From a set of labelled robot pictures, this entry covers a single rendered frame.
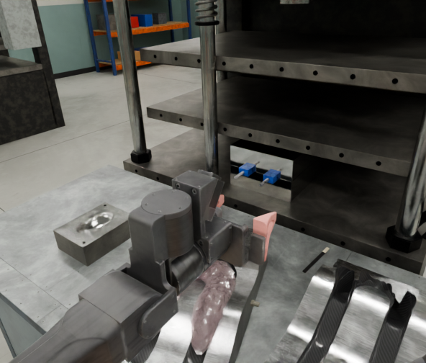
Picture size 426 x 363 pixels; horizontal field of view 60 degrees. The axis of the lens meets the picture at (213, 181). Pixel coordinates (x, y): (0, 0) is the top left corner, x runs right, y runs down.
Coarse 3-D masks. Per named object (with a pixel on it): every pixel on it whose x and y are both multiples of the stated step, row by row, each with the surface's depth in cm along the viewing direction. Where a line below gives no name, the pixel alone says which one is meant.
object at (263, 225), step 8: (264, 216) 51; (272, 216) 53; (256, 224) 49; (264, 224) 48; (272, 224) 55; (256, 232) 50; (264, 232) 49; (256, 240) 50; (264, 240) 49; (248, 248) 51; (256, 248) 50; (264, 248) 50; (248, 256) 52; (256, 256) 51; (264, 256) 51
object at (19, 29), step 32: (0, 0) 354; (32, 0) 397; (0, 32) 484; (32, 32) 384; (0, 64) 428; (32, 64) 421; (0, 96) 400; (32, 96) 426; (0, 128) 410; (32, 128) 437
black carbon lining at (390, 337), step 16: (336, 272) 80; (352, 272) 81; (336, 288) 79; (352, 288) 77; (384, 288) 77; (336, 304) 76; (400, 304) 77; (320, 320) 75; (336, 320) 75; (384, 320) 71; (400, 320) 76; (320, 336) 73; (384, 336) 70; (400, 336) 69; (304, 352) 70; (320, 352) 71; (384, 352) 69
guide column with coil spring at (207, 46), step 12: (204, 0) 121; (204, 12) 123; (204, 36) 126; (204, 48) 128; (204, 60) 130; (204, 72) 132; (204, 84) 134; (216, 84) 136; (204, 96) 137; (216, 96) 138; (204, 108) 139; (216, 108) 140; (204, 120) 142; (216, 120) 142; (204, 132) 144; (216, 132) 144; (204, 144) 147; (216, 144) 146; (216, 156) 148; (216, 168) 151
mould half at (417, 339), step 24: (336, 264) 95; (312, 288) 80; (360, 288) 78; (408, 288) 87; (312, 312) 77; (360, 312) 74; (384, 312) 73; (288, 336) 74; (336, 336) 72; (360, 336) 71; (408, 336) 69; (288, 360) 69; (336, 360) 69; (360, 360) 68; (408, 360) 66
